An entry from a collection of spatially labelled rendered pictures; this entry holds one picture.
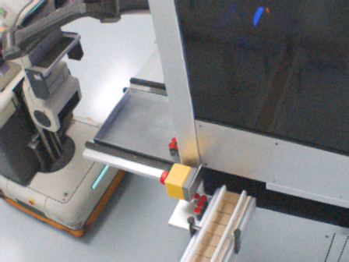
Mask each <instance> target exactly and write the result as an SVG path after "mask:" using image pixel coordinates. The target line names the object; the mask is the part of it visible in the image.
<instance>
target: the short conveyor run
mask: <svg viewBox="0 0 349 262"><path fill-rule="evenodd" d="M226 190H227V188H226V186H225V185H223V186H222V188H221V189H218V188H217V189H216V190H215V194H214V195H213V197H212V199H211V201H210V204H209V206H208V207H207V209H206V211H205V214H204V215H203V218H202V219H201V221H200V223H199V226H197V225H196V220H195V218H194V217H189V218H188V219H187V221H188V223H189V231H190V234H191V242H190V244H189V245H188V246H187V250H186V251H185V252H184V254H183V257H182V258H181V260H180V261H179V262H234V259H235V258H236V256H237V254H238V253H239V250H240V248H241V247H240V246H241V244H242V243H243V241H244V238H245V236H246V233H247V231H248V230H249V226H250V225H251V223H252V219H253V217H254V215H255V213H256V198H255V197H253V196H246V195H247V194H246V191H245V190H243V193H242V195H241V194H239V193H232V192H230V191H226Z"/></svg>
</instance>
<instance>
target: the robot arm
mask: <svg viewBox="0 0 349 262"><path fill-rule="evenodd" d="M134 14H140V15H151V12H150V5H149V2H148V0H75V1H74V2H72V3H70V5H67V6H66V7H64V8H63V9H59V10H58V11H56V12H54V13H52V14H50V15H49V16H46V17H45V18H43V19H40V20H39V21H37V22H36V23H33V24H32V25H30V26H28V27H27V28H24V27H23V26H20V25H17V26H15V27H13V28H9V29H7V30H3V31H2V35H1V39H0V67H1V66H2V64H4V62H6V61H7V60H9V61H10V60H15V59H18V58H20V57H21V56H22V54H23V53H25V52H26V48H27V47H28V46H29V45H30V44H32V42H34V41H35V40H37V39H39V38H40V37H43V36H44V35H47V34H49V33H50V32H52V31H53V30H57V29H58V28H60V27H63V26H64V25H67V24H68V23H71V22H72V21H74V20H76V19H81V18H85V17H88V16H89V17H90V18H94V19H98V20H100V23H117V22H118V21H120V20H121V16H123V15H134Z"/></svg>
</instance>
